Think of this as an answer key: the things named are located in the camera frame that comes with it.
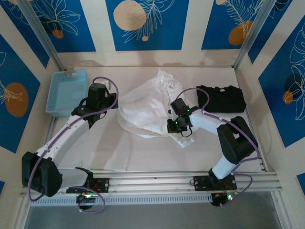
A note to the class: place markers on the white t-shirt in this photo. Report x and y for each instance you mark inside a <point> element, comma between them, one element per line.
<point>143,107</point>

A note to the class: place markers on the light blue plastic basket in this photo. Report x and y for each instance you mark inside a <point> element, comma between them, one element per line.
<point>64,93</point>

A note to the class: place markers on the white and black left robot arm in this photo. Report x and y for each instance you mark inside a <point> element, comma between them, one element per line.
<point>64,136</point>

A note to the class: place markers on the folded black t-shirt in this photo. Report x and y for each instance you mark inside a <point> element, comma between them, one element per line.
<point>226,100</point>

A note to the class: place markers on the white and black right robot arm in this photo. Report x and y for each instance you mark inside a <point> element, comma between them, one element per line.
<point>207,122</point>

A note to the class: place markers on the black controller board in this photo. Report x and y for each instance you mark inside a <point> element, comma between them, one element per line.
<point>86,202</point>
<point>218,199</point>

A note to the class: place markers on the white perforated bracket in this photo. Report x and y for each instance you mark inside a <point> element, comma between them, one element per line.
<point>89,63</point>

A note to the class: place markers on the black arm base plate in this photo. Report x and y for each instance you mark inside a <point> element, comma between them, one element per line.
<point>200,183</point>
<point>103,184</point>

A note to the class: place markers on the aluminium frame post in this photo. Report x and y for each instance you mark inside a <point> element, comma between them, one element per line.
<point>40,31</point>
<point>250,35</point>

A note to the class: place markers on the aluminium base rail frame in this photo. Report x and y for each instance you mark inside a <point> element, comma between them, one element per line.
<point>152,182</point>

